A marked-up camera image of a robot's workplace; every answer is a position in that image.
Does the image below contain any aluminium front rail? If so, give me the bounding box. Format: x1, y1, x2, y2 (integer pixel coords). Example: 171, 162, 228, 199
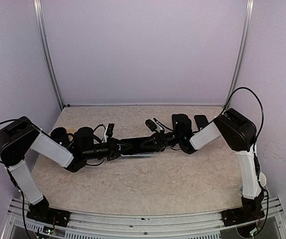
0, 198, 286, 239

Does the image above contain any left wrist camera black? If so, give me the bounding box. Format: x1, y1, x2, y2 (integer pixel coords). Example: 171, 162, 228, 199
103, 123, 115, 142

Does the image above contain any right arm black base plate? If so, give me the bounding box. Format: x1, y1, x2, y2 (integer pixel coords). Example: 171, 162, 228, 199
221, 207, 265, 227

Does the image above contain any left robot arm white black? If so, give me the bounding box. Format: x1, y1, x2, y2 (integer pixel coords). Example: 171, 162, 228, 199
0, 116, 134, 222

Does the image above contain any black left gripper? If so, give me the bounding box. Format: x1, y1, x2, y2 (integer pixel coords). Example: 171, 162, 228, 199
83, 137, 133, 161

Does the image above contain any aluminium frame post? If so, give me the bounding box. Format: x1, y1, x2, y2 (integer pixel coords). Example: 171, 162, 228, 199
225, 0, 255, 107
33, 0, 65, 110

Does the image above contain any beige saucer plate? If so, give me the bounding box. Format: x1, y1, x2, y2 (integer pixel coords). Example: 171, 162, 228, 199
65, 127, 76, 142

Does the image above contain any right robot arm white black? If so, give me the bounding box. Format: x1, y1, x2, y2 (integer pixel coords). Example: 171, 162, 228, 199
140, 108, 264, 221

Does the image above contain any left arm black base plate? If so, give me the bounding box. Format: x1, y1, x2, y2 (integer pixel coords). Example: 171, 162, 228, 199
26, 208, 71, 228

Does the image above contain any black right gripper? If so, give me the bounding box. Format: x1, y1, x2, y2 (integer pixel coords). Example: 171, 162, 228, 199
140, 129, 182, 152

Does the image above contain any white cup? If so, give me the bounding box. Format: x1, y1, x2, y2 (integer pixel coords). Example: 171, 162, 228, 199
258, 172, 267, 187

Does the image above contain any light blue phone case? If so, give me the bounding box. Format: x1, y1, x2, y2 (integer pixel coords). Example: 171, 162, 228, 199
121, 152, 155, 157

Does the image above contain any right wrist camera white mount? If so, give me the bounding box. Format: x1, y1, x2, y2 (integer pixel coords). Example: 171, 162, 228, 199
145, 119, 165, 133

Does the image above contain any right aluminium frame post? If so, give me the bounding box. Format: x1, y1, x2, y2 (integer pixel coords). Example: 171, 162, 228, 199
225, 0, 255, 107

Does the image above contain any left aluminium frame post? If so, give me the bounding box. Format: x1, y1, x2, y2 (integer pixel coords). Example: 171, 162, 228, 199
33, 0, 65, 110

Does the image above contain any black mug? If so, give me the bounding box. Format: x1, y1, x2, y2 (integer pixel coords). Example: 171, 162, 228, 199
50, 127, 74, 147

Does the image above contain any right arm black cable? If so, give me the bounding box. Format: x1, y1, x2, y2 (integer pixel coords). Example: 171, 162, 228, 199
224, 86, 271, 225

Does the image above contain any black phone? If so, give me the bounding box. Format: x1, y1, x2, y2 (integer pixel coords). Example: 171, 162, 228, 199
121, 137, 155, 153

